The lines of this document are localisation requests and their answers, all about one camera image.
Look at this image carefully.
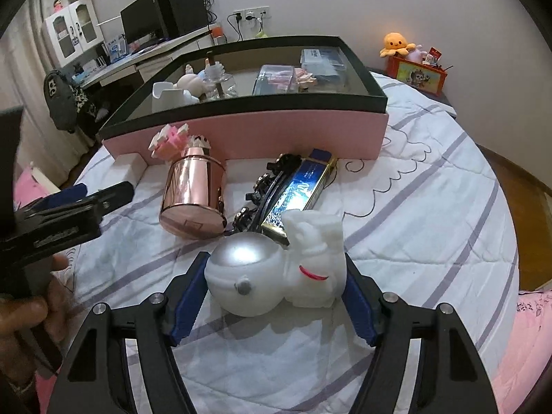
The clear plastic floss box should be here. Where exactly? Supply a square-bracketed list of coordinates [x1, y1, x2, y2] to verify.
[300, 48, 347, 92]

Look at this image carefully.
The white plug-in night light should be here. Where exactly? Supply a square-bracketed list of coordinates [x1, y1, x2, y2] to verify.
[151, 81, 199, 113]

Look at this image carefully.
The white curtain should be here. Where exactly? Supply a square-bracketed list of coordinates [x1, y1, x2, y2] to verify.
[1, 0, 91, 184]

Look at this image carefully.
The purple plush toy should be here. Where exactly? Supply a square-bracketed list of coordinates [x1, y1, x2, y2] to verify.
[404, 45, 427, 63]

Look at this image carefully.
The white astronaut figurine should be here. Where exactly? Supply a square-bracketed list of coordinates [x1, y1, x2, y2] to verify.
[204, 209, 347, 317]

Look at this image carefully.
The rose gold metallic canister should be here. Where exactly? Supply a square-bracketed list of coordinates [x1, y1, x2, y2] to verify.
[159, 147, 227, 239]

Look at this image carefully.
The clear glass bottle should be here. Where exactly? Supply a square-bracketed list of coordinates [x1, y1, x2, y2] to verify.
[204, 59, 239, 100]

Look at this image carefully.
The white wall power strip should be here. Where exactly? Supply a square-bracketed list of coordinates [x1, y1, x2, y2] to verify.
[233, 6, 271, 21]

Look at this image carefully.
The pink quilt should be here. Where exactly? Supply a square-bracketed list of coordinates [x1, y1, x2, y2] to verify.
[492, 290, 551, 413]

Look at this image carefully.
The blue gold long box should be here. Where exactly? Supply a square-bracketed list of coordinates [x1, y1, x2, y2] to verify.
[260, 149, 337, 245]

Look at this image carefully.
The black computer monitor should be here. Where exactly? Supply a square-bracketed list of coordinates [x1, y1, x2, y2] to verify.
[121, 0, 165, 43]

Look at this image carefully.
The pink box with black rim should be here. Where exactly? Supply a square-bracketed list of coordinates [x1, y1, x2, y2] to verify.
[98, 36, 389, 162]

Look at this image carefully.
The black computer tower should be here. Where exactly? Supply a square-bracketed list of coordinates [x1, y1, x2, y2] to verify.
[155, 0, 209, 39]

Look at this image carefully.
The orange octopus plush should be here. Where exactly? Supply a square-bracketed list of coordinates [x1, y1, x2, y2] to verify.
[380, 32, 416, 58]

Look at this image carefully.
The dark jacket on chair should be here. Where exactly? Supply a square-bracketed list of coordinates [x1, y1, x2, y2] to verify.
[43, 69, 99, 138]

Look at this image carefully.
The pink white block figure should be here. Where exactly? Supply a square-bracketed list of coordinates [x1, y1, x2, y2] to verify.
[148, 124, 210, 162]

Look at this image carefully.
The bottle with orange cap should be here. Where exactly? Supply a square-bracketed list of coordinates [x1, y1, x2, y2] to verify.
[210, 24, 227, 45]

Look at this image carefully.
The red illustrated storage box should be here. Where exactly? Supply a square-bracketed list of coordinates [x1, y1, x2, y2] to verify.
[386, 56, 447, 95]

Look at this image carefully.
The white wall cabinet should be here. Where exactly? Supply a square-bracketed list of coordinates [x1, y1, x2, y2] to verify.
[43, 0, 104, 68]

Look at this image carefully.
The white desk with drawers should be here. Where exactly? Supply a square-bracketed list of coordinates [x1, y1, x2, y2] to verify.
[81, 26, 213, 89]

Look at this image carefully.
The doll figurine with bunny ears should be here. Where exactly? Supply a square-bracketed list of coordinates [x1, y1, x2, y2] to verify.
[173, 63, 214, 100]

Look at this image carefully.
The white striped bed cover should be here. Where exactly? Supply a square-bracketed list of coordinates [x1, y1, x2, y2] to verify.
[69, 76, 518, 413]

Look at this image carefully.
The person's left hand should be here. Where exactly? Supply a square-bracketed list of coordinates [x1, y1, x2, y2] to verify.
[1, 274, 70, 412]

